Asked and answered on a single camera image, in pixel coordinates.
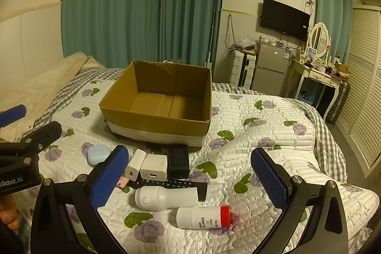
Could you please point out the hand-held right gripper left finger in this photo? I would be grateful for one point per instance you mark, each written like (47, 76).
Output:
(108, 179)

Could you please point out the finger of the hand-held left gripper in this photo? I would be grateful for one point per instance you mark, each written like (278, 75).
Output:
(44, 132)
(13, 114)

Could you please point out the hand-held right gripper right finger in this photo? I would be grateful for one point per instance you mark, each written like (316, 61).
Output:
(269, 179)

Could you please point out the small pink item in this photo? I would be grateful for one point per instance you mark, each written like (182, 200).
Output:
(122, 183)

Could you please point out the light blue earbuds case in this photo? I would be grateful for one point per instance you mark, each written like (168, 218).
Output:
(96, 153)

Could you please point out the small white charger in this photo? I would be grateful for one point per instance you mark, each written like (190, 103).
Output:
(135, 161)

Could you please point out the large white charger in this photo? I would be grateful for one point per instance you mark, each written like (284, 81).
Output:
(154, 167)

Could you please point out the white cylindrical device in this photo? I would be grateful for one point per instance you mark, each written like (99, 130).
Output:
(166, 197)

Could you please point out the brown cardboard box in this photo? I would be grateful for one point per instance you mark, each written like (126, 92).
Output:
(154, 123)

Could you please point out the white bottle with red cap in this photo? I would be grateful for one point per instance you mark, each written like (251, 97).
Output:
(196, 216)

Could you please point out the person's left hand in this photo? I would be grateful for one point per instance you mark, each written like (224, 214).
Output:
(9, 215)

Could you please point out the cream duvet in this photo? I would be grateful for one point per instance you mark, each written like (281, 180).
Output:
(44, 87)

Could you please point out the white floral quilt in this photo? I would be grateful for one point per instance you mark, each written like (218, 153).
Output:
(253, 129)

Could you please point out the white headboard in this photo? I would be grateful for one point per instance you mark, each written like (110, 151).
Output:
(29, 39)

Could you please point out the blue bin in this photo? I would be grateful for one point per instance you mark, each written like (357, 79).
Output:
(306, 96)

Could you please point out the dark suitcase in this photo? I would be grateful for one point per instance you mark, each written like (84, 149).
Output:
(342, 99)

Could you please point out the silver fridge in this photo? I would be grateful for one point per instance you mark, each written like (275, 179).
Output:
(269, 69)

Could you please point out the white suitcase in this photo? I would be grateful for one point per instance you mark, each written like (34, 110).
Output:
(241, 69)

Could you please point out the white vanity table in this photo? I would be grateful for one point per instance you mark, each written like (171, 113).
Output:
(315, 75)

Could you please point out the clear plastic bag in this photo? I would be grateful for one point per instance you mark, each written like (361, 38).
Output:
(245, 44)

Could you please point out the cream louvered wardrobe door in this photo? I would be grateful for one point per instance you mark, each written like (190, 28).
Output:
(363, 78)

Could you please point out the white oval mirror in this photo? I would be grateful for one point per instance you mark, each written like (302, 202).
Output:
(318, 39)

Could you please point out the white rod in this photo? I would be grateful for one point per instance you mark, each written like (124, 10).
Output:
(211, 39)

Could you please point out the wide green curtain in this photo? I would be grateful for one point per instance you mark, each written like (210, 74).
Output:
(134, 4)

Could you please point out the black television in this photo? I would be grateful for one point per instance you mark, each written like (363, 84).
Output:
(282, 19)

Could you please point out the narrow green curtain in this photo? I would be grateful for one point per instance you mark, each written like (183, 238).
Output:
(327, 4)

